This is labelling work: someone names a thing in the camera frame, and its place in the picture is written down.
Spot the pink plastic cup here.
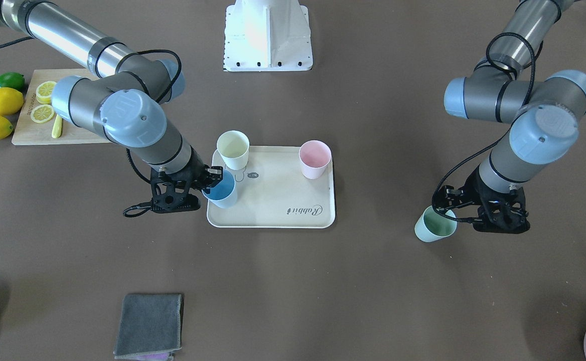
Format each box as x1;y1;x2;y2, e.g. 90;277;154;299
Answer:
299;140;332;179

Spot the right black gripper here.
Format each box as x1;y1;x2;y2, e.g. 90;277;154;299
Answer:
150;151;223;214

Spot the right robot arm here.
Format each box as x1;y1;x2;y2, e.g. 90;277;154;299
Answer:
0;1;223;218

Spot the blue plastic cup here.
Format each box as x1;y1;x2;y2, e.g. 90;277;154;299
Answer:
203;169;238;209

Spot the green lime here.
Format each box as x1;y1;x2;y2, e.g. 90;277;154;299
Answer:
0;72;26;92

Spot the grey folded cloth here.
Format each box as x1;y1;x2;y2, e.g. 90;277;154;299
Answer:
113;293;182;360

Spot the yellow plastic cup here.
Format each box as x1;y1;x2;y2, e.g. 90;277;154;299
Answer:
216;130;250;170

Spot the yellow plastic knife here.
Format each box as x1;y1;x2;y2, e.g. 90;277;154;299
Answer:
51;114;64;139

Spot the green plastic cup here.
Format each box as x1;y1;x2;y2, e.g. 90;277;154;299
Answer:
414;206;458;243

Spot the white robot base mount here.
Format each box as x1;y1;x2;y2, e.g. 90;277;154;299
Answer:
223;1;314;72

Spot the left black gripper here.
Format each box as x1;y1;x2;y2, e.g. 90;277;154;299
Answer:
432;169;531;235

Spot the cream rabbit tray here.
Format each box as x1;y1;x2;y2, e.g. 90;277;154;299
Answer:
207;146;335;229

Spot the lemon slice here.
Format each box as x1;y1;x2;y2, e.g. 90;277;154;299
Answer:
30;104;55;124
35;81;57;105

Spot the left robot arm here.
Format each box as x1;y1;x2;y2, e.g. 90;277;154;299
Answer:
431;1;586;235

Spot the lemon slice upper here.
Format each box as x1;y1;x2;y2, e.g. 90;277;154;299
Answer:
30;104;55;124

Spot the lemon slice lower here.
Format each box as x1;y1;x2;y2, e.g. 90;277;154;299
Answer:
35;81;57;105

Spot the wooden cutting board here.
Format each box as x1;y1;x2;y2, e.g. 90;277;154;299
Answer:
12;69;108;145

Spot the whole lemon upper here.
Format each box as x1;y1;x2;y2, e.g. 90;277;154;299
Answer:
0;87;24;116

